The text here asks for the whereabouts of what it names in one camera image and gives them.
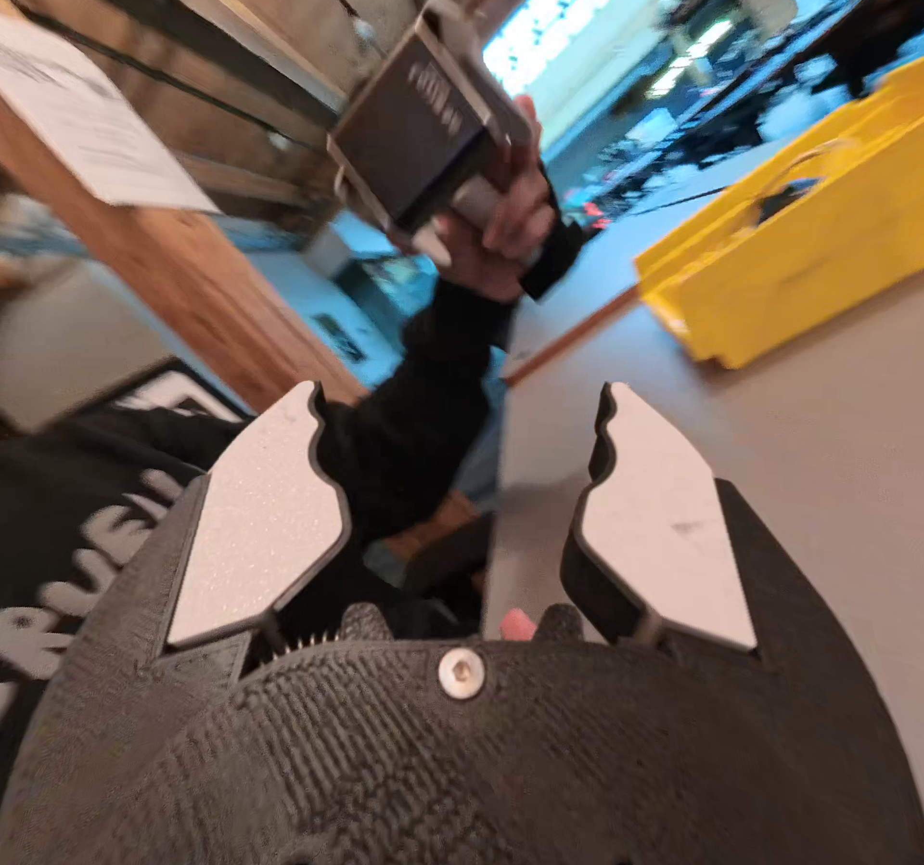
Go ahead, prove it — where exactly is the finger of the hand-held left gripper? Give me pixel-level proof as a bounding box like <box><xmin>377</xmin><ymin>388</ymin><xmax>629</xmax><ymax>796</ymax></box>
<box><xmin>325</xmin><ymin>132</ymin><xmax>409</xmax><ymax>234</ymax></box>
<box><xmin>421</xmin><ymin>0</ymin><xmax>539</xmax><ymax>153</ymax></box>

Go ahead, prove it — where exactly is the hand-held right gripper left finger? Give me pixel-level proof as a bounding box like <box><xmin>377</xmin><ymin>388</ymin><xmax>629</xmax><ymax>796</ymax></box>
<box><xmin>166</xmin><ymin>381</ymin><xmax>352</xmax><ymax>649</ymax></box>

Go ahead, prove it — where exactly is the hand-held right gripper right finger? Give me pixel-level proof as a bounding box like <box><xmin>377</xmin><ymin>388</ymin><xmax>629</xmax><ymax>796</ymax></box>
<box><xmin>559</xmin><ymin>381</ymin><xmax>759</xmax><ymax>653</ymax></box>

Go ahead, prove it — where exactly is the black network splitter box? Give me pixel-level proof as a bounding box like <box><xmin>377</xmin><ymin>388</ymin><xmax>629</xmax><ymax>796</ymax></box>
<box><xmin>331</xmin><ymin>33</ymin><xmax>501</xmax><ymax>232</ymax></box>

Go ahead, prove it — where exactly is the yellow plastic bin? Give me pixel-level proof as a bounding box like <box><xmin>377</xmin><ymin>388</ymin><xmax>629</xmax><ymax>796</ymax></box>
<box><xmin>634</xmin><ymin>56</ymin><xmax>924</xmax><ymax>371</ymax></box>

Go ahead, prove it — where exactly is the person's left forearm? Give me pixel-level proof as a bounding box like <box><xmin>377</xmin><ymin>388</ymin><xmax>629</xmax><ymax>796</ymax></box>
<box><xmin>316</xmin><ymin>280</ymin><xmax>519</xmax><ymax>544</ymax></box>

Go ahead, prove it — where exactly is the grey desk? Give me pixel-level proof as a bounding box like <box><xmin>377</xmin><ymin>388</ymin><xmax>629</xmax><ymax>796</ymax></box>
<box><xmin>480</xmin><ymin>132</ymin><xmax>924</xmax><ymax>794</ymax></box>

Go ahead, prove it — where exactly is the person's left hand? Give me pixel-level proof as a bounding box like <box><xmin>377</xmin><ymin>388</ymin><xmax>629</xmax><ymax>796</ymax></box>
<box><xmin>386</xmin><ymin>94</ymin><xmax>563</xmax><ymax>304</ymax></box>

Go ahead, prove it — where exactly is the black framed board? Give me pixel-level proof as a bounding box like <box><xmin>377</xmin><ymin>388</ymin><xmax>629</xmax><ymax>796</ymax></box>
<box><xmin>68</xmin><ymin>356</ymin><xmax>252</xmax><ymax>424</ymax></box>

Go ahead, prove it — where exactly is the person's black printed shirt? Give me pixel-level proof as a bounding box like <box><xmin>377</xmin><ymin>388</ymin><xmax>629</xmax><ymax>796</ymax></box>
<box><xmin>0</xmin><ymin>403</ymin><xmax>254</xmax><ymax>772</ymax></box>

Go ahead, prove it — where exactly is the paper notice sheet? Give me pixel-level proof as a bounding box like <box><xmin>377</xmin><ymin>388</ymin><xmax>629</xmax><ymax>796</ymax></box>
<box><xmin>0</xmin><ymin>13</ymin><xmax>221</xmax><ymax>215</ymax></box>

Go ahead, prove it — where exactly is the wooden post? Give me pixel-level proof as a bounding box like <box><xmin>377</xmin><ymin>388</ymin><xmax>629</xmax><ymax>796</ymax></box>
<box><xmin>0</xmin><ymin>96</ymin><xmax>369</xmax><ymax>414</ymax></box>

